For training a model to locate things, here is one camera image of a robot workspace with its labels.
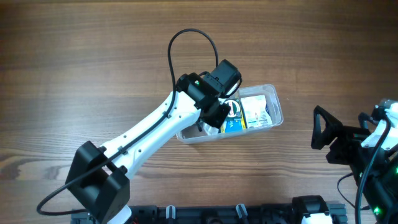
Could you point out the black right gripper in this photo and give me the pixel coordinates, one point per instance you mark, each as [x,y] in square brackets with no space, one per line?
[337,140]

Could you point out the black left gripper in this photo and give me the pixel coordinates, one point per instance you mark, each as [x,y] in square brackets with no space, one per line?
[214,112]

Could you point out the white lotion bottle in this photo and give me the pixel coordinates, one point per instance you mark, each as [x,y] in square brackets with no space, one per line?
[210,130]

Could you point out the blue yellow cough drops bag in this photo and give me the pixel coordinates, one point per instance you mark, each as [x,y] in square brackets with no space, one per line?
[233,125]

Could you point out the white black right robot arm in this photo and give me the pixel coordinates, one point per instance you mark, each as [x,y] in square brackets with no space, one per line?
[370,150]

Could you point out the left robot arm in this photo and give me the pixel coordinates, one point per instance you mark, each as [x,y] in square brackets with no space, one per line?
[99,177]

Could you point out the clear plastic container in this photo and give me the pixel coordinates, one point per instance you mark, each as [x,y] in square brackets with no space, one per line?
[195,133]

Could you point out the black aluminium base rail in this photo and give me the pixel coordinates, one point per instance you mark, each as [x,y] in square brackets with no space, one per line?
[266,213]

